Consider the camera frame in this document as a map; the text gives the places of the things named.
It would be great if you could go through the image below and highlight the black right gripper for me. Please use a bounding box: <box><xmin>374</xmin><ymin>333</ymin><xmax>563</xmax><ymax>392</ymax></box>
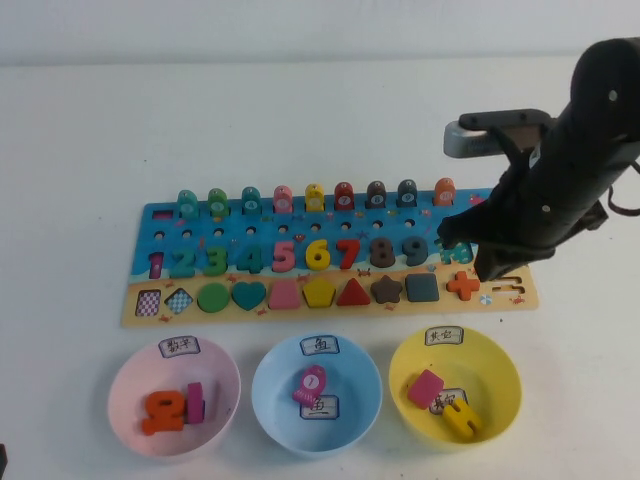
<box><xmin>437</xmin><ymin>143</ymin><xmax>617</xmax><ymax>282</ymax></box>

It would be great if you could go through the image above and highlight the ocean print wooden puzzle board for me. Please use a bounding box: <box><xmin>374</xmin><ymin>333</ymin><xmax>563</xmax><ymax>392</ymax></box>
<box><xmin>119</xmin><ymin>187</ymin><xmax>542</xmax><ymax>330</ymax></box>

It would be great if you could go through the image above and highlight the yellow bowl rim label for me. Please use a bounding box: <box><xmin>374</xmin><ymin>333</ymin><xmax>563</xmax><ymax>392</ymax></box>
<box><xmin>423</xmin><ymin>326</ymin><xmax>466</xmax><ymax>347</ymax></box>

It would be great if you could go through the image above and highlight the yellow plastic bowl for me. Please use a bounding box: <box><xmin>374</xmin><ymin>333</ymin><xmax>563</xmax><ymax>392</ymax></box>
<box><xmin>388</xmin><ymin>325</ymin><xmax>523</xmax><ymax>454</ymax></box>

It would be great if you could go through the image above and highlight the yellow bowl inner label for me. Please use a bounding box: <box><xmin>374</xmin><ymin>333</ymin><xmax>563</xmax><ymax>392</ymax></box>
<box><xmin>429</xmin><ymin>387</ymin><xmax>469</xmax><ymax>415</ymax></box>

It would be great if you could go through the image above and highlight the blue bowl rim label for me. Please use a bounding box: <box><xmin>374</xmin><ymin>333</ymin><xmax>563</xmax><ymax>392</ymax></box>
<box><xmin>299</xmin><ymin>335</ymin><xmax>343</xmax><ymax>357</ymax></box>

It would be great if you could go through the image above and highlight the blue bowl inner label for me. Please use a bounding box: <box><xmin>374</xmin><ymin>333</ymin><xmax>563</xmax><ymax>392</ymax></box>
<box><xmin>298</xmin><ymin>393</ymin><xmax>341</xmax><ymax>420</ymax></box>

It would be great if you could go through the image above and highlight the blue plastic bowl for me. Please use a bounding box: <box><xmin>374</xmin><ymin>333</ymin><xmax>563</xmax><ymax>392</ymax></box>
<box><xmin>250</xmin><ymin>333</ymin><xmax>384</xmax><ymax>460</ymax></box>

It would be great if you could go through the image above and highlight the pink bowl rim label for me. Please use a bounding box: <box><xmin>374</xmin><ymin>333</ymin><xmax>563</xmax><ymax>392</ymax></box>
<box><xmin>158</xmin><ymin>336</ymin><xmax>201</xmax><ymax>360</ymax></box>

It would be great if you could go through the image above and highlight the pink plastic bowl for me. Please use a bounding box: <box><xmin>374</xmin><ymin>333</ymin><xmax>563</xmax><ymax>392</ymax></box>
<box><xmin>107</xmin><ymin>335</ymin><xmax>242</xmax><ymax>459</ymax></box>

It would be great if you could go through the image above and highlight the orange wooden plus sign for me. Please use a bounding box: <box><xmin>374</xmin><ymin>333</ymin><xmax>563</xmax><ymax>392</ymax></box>
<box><xmin>445</xmin><ymin>271</ymin><xmax>481</xmax><ymax>302</ymax></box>

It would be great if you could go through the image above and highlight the slate wooden number nine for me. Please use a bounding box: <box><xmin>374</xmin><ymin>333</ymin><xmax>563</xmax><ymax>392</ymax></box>
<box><xmin>402</xmin><ymin>236</ymin><xmax>430</xmax><ymax>268</ymax></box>

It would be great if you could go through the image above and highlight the orange fish peg ten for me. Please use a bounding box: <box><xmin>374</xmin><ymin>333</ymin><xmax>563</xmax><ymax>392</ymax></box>
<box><xmin>433</xmin><ymin>177</ymin><xmax>455</xmax><ymax>207</ymax></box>

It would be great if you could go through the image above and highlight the slate wooden square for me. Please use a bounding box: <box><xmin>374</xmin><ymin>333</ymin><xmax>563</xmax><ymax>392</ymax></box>
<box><xmin>404</xmin><ymin>273</ymin><xmax>440</xmax><ymax>303</ymax></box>

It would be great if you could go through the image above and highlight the slate fish peg nine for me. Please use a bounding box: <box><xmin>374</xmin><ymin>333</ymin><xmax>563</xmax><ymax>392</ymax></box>
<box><xmin>397</xmin><ymin>179</ymin><xmax>418</xmax><ymax>209</ymax></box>

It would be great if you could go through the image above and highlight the brown wooden number eight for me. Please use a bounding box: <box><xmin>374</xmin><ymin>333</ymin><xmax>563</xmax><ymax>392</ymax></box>
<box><xmin>368</xmin><ymin>237</ymin><xmax>396</xmax><ymax>269</ymax></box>

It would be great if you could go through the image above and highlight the brown wooden star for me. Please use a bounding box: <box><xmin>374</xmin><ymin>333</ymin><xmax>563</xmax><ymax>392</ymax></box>
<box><xmin>370</xmin><ymin>275</ymin><xmax>404</xmax><ymax>305</ymax></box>

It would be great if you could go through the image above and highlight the brown fish peg eight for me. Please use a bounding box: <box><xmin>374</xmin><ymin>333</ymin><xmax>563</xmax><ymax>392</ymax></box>
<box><xmin>365</xmin><ymin>180</ymin><xmax>387</xmax><ymax>209</ymax></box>

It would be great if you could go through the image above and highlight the red wooden number seven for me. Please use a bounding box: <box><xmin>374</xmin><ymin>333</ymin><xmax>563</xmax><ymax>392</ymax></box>
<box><xmin>335</xmin><ymin>239</ymin><xmax>362</xmax><ymax>270</ymax></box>

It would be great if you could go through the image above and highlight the red wooden triangle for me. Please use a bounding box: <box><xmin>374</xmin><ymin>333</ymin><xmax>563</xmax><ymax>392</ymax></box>
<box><xmin>335</xmin><ymin>277</ymin><xmax>372</xmax><ymax>307</ymax></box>

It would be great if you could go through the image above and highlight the red fish peg seven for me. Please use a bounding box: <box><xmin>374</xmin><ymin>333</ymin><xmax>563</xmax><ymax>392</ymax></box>
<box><xmin>333</xmin><ymin>181</ymin><xmax>355</xmax><ymax>211</ymax></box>

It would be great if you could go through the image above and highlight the magenta wooden rectangle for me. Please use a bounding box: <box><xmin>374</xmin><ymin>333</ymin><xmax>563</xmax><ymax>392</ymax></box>
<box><xmin>406</xmin><ymin>369</ymin><xmax>445</xmax><ymax>407</ymax></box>

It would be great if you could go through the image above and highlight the yellow wooden pentagon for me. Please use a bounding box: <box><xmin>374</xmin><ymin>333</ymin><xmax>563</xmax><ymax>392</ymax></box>
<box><xmin>301</xmin><ymin>278</ymin><xmax>336</xmax><ymax>309</ymax></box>

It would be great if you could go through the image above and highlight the yellow wooden number six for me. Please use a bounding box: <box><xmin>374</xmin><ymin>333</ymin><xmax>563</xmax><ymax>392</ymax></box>
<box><xmin>304</xmin><ymin>239</ymin><xmax>331</xmax><ymax>272</ymax></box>

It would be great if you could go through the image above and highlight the yellow fish peg six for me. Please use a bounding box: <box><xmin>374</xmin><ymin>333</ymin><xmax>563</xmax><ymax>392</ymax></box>
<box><xmin>304</xmin><ymin>183</ymin><xmax>325</xmax><ymax>213</ymax></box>

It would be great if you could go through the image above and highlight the yellow wooden equals sign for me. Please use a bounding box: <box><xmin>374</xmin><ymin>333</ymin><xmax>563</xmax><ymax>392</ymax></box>
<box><xmin>442</xmin><ymin>399</ymin><xmax>485</xmax><ymax>444</ymax></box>

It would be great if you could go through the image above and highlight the pink wooden number five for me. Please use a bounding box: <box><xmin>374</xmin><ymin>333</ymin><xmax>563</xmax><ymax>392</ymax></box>
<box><xmin>271</xmin><ymin>241</ymin><xmax>296</xmax><ymax>274</ymax></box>

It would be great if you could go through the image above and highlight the pink wooden trapezoid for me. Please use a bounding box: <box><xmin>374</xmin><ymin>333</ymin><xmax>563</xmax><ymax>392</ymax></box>
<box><xmin>267</xmin><ymin>280</ymin><xmax>301</xmax><ymax>311</ymax></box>

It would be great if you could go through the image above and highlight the pink fish peg five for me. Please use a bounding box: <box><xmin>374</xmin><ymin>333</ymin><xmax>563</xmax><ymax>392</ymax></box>
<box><xmin>272</xmin><ymin>185</ymin><xmax>294</xmax><ymax>215</ymax></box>

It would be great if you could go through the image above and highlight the magenta fish peg one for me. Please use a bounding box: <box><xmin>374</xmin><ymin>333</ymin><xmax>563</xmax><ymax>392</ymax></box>
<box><xmin>292</xmin><ymin>364</ymin><xmax>329</xmax><ymax>405</ymax></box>

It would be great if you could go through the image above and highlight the teal wooden number four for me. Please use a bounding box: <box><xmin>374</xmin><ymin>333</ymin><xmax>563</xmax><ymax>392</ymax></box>
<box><xmin>235</xmin><ymin>244</ymin><xmax>263</xmax><ymax>275</ymax></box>

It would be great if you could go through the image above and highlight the teal fish peg four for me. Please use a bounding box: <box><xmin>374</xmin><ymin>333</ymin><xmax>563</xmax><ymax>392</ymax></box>
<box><xmin>240</xmin><ymin>186</ymin><xmax>262</xmax><ymax>216</ymax></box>

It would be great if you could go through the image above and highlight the teal wooden heart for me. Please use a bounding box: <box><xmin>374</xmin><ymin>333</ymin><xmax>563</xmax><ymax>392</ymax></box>
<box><xmin>230</xmin><ymin>281</ymin><xmax>267</xmax><ymax>312</ymax></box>

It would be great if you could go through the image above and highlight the green wooden number three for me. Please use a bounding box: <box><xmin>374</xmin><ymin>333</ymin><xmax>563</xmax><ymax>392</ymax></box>
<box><xmin>202</xmin><ymin>246</ymin><xmax>229</xmax><ymax>277</ymax></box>

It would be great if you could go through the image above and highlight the green fish peg three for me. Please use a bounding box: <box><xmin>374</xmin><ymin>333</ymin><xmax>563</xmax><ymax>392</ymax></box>
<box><xmin>207</xmin><ymin>188</ymin><xmax>229</xmax><ymax>219</ymax></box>

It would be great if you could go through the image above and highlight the green wooden circle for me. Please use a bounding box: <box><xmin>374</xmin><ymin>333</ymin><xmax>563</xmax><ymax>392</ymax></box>
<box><xmin>196</xmin><ymin>282</ymin><xmax>231</xmax><ymax>313</ymax></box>

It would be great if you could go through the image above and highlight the teal fish peg two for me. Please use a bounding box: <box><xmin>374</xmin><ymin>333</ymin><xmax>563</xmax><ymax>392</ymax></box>
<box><xmin>177</xmin><ymin>189</ymin><xmax>199</xmax><ymax>220</ymax></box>

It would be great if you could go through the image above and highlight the teal wooden number two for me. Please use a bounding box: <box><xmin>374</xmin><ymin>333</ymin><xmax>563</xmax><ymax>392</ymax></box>
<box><xmin>168</xmin><ymin>248</ymin><xmax>195</xmax><ymax>280</ymax></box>

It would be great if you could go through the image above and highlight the magenta wooden number one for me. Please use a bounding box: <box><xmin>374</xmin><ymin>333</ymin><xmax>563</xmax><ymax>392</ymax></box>
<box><xmin>184</xmin><ymin>381</ymin><xmax>207</xmax><ymax>425</ymax></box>

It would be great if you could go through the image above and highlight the orange wooden number ten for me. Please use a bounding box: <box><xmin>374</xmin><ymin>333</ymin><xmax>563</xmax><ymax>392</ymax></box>
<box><xmin>140</xmin><ymin>389</ymin><xmax>190</xmax><ymax>436</ymax></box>

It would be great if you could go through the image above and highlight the silver wrist camera black mount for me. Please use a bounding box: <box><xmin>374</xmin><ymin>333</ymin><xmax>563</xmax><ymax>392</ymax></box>
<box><xmin>443</xmin><ymin>108</ymin><xmax>554</xmax><ymax>161</ymax></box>

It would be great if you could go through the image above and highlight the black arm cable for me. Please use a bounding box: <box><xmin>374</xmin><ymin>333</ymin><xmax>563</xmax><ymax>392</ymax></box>
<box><xmin>606</xmin><ymin>159</ymin><xmax>640</xmax><ymax>218</ymax></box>

